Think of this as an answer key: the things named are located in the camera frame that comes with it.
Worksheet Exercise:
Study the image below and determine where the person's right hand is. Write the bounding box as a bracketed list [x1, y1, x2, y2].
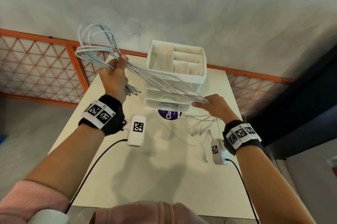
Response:
[191, 94, 241, 127]

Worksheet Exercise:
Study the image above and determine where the person's left hand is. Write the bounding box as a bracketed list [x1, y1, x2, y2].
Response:
[98, 54, 129, 104]

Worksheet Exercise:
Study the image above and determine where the bundle of white cables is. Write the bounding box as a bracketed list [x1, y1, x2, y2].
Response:
[75, 22, 225, 138]

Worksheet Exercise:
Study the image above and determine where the person's left forearm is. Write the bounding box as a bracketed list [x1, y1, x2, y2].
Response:
[23, 123, 106, 206]

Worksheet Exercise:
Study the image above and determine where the person's right forearm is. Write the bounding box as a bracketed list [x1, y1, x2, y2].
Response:
[234, 144, 318, 224]

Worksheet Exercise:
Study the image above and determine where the round purple sticker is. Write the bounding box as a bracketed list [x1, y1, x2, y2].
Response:
[158, 109, 182, 121]

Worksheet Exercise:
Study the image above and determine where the white drawer desk organizer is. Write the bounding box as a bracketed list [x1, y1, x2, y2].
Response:
[144, 40, 207, 113]

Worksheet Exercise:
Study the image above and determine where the black wristband with marker tags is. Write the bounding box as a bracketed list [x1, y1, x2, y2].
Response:
[222, 120, 264, 157]
[78, 94, 126, 137]

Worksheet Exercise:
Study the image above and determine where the orange lattice railing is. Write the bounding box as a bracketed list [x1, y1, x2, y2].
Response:
[0, 28, 296, 117]

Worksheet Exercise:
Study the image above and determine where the dark blue partition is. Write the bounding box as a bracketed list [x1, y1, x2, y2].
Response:
[246, 44, 337, 161]

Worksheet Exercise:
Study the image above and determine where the pink sweater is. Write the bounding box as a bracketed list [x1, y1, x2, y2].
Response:
[0, 180, 209, 224]

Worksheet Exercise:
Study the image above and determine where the thin white cable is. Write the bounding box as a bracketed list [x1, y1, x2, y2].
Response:
[201, 129, 214, 164]

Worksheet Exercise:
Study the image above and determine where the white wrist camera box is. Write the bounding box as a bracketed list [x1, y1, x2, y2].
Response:
[210, 138, 231, 166]
[127, 114, 147, 147]

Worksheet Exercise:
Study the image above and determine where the black camera cable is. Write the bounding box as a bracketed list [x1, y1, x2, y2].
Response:
[64, 139, 128, 214]
[224, 158, 261, 224]

